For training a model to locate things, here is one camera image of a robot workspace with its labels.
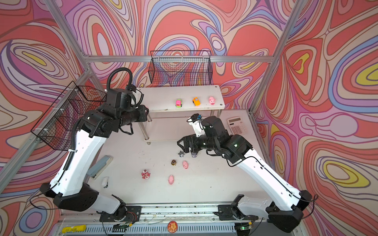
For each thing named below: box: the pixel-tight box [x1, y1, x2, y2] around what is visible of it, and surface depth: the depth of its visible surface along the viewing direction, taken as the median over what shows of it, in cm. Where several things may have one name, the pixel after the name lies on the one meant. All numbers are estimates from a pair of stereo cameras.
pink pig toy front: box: [167, 174, 175, 185], surface depth 85 cm
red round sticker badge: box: [167, 220, 179, 234], surface depth 71 cm
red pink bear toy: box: [141, 169, 152, 180], surface depth 84 cm
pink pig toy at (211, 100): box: [208, 95, 217, 106], surface depth 76 cm
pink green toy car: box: [175, 98, 183, 109], surface depth 75 cm
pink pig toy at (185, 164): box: [182, 160, 189, 170], surface depth 90 cm
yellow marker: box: [61, 224, 87, 234], surface depth 69 cm
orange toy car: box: [191, 96, 201, 107], surface depth 76 cm
